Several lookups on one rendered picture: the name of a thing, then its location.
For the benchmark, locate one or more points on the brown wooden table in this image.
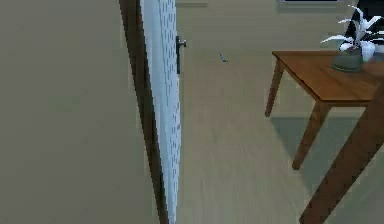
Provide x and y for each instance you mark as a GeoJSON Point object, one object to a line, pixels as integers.
{"type": "Point", "coordinates": [326, 80]}

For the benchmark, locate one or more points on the dark framed wall picture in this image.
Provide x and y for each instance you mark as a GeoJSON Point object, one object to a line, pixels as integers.
{"type": "Point", "coordinates": [310, 1]}

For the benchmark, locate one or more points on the white leafed house plant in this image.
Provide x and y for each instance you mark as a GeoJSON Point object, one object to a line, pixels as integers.
{"type": "Point", "coordinates": [355, 43]}

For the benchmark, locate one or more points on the pale blue room door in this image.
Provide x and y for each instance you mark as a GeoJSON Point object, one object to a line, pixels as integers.
{"type": "Point", "coordinates": [163, 100]}

